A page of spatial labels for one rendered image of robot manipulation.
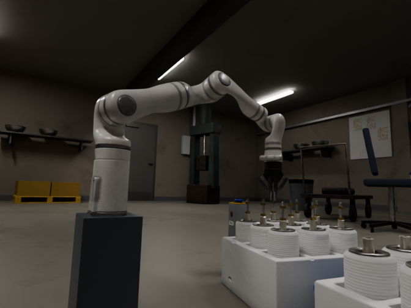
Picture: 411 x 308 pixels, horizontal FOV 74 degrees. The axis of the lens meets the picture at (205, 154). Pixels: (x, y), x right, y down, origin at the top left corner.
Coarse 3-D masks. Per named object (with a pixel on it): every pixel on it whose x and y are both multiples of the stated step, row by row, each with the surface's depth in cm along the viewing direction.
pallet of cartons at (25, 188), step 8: (16, 184) 566; (24, 184) 524; (32, 184) 531; (40, 184) 539; (48, 184) 547; (56, 184) 557; (64, 184) 566; (72, 184) 575; (16, 192) 552; (24, 192) 522; (32, 192) 530; (40, 192) 538; (48, 192) 546; (56, 192) 556; (64, 192) 565; (72, 192) 574; (16, 200) 512; (24, 200) 577; (32, 200) 585; (40, 200) 594; (48, 200) 545; (56, 200) 613; (64, 200) 623; (72, 200) 603; (80, 200) 581
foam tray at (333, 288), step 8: (320, 280) 60; (328, 280) 60; (336, 280) 60; (320, 288) 58; (328, 288) 56; (336, 288) 55; (344, 288) 55; (320, 296) 58; (328, 296) 56; (336, 296) 54; (344, 296) 53; (352, 296) 51; (360, 296) 51; (400, 296) 55; (320, 304) 58; (328, 304) 56; (336, 304) 54; (344, 304) 52; (352, 304) 51; (360, 304) 49; (368, 304) 48; (376, 304) 48; (384, 304) 48; (392, 304) 48; (400, 304) 49
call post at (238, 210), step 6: (234, 204) 122; (240, 204) 123; (234, 210) 122; (240, 210) 123; (234, 216) 122; (240, 216) 122; (234, 222) 121; (228, 228) 127; (234, 228) 121; (228, 234) 126; (234, 234) 120
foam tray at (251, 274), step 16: (224, 240) 109; (224, 256) 108; (240, 256) 95; (256, 256) 85; (272, 256) 81; (304, 256) 83; (320, 256) 83; (336, 256) 83; (224, 272) 107; (240, 272) 95; (256, 272) 85; (272, 272) 77; (288, 272) 76; (304, 272) 78; (320, 272) 80; (336, 272) 82; (240, 288) 94; (256, 288) 84; (272, 288) 76; (288, 288) 76; (304, 288) 77; (256, 304) 83; (272, 304) 76; (288, 304) 75; (304, 304) 77
